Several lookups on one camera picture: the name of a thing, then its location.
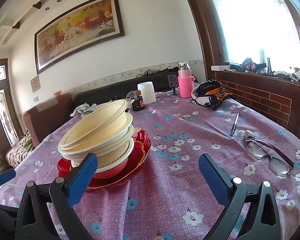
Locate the black motor with cork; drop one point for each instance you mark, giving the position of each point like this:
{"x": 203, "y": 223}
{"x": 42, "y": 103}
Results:
{"x": 138, "y": 103}

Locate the white cloth gloves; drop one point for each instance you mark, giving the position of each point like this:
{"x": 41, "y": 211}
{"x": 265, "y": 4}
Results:
{"x": 84, "y": 109}

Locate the patterned blanket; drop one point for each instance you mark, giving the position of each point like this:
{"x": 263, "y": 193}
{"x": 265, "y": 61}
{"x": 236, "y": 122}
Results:
{"x": 20, "y": 151}

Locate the wooden door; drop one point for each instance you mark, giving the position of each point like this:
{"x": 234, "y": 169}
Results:
{"x": 10, "y": 128}

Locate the pink sleeved bottle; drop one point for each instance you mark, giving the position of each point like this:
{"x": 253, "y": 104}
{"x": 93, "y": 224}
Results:
{"x": 185, "y": 80}

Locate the brown sofa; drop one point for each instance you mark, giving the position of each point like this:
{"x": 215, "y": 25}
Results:
{"x": 46, "y": 117}

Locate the white plastic jar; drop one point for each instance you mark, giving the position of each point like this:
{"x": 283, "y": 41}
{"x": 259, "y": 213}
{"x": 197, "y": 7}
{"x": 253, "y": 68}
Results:
{"x": 147, "y": 92}

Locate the purple floral tablecloth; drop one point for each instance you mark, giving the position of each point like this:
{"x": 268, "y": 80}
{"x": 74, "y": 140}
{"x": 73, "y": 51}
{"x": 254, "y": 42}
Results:
{"x": 169, "y": 196}

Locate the white foam bowl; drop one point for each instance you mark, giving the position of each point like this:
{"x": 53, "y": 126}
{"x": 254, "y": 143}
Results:
{"x": 112, "y": 163}

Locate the black sofa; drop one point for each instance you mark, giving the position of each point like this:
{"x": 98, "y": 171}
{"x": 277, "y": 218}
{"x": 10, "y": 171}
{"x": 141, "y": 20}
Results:
{"x": 119, "y": 90}

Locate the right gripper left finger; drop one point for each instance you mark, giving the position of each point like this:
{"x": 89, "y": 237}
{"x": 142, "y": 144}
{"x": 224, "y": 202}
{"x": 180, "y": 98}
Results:
{"x": 34, "y": 220}

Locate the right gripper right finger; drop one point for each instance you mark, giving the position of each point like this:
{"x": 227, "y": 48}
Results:
{"x": 262, "y": 220}

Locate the black orange patterned scarf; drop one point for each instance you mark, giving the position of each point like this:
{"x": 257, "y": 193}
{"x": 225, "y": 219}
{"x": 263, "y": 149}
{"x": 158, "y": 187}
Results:
{"x": 210, "y": 94}

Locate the framed horse painting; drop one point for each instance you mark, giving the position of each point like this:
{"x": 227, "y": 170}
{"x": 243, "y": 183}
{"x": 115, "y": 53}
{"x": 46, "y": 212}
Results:
{"x": 82, "y": 26}

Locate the crumpled foil wrapper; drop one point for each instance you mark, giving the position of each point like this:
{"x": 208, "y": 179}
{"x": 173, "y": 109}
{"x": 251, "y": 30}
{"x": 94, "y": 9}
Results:
{"x": 243, "y": 134}

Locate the red gold-rimmed plate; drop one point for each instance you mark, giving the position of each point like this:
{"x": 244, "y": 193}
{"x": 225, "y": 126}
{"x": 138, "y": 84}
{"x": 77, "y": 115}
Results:
{"x": 142, "y": 147}

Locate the purple framed eyeglasses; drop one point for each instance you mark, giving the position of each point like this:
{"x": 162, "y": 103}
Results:
{"x": 279, "y": 163}

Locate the cream bowl with tab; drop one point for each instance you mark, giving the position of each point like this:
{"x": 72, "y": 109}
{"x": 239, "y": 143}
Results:
{"x": 100, "y": 145}

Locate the black phone stand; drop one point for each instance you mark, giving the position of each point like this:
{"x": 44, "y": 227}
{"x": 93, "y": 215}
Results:
{"x": 173, "y": 82}

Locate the cream disposable bowl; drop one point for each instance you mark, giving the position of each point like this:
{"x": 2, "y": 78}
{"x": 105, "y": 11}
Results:
{"x": 109, "y": 118}

